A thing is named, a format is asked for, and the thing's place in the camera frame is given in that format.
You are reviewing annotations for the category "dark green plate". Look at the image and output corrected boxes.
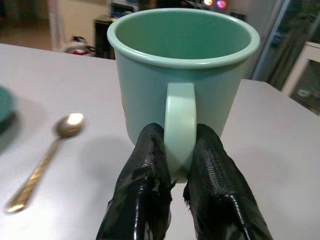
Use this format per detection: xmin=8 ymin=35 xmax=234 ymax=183
xmin=0 ymin=84 xmax=20 ymax=137

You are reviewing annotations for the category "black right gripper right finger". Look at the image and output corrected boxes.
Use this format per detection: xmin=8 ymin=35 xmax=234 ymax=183
xmin=183 ymin=123 xmax=275 ymax=240

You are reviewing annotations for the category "black shelf unit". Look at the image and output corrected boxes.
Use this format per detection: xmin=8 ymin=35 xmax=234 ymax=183
xmin=93 ymin=14 xmax=117 ymax=61

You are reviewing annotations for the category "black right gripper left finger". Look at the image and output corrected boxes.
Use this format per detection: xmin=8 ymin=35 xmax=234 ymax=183
xmin=96 ymin=122 xmax=177 ymax=240

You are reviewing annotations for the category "light green mug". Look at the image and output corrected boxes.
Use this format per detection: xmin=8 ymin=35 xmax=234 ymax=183
xmin=106 ymin=7 xmax=261 ymax=185

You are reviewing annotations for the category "white glass door cabinet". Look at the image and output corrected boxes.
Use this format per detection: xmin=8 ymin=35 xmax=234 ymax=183
xmin=280 ymin=40 xmax=320 ymax=112

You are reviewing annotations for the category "red and white clothes pile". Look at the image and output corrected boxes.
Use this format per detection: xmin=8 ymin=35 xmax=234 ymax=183
xmin=63 ymin=35 xmax=97 ymax=57

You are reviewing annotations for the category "gold spoon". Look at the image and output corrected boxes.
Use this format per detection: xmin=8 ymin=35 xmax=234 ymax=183
xmin=3 ymin=112 xmax=87 ymax=214

